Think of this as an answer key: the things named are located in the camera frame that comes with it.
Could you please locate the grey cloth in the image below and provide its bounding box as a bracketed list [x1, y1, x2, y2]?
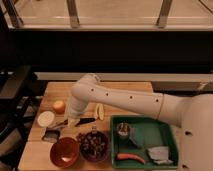
[148, 146, 173, 165]

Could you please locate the small metal can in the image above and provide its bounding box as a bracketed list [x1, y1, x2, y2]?
[117, 122, 130, 137]

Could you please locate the green plastic tray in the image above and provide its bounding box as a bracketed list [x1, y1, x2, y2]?
[110, 115, 178, 170]

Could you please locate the orange carrot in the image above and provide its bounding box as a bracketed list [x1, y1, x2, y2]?
[116, 153, 146, 164]

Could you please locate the black dish brush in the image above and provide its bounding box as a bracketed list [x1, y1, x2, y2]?
[49, 117, 98, 130]

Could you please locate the orange fruit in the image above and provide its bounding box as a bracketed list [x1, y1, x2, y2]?
[53, 100, 65, 114]

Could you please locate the dark bowl of grapes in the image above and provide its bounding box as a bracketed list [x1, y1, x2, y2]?
[77, 131, 109, 163]

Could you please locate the white cylindrical container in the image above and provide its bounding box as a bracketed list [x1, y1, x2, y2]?
[37, 111, 55, 127]

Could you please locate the black remote control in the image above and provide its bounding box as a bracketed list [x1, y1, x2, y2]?
[42, 130, 60, 143]

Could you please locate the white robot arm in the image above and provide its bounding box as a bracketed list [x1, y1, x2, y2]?
[68, 73, 213, 171]

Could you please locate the black chair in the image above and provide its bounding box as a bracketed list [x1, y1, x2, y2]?
[0, 65, 44, 158]

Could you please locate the red bowl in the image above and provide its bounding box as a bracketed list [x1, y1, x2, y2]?
[50, 137, 80, 169]

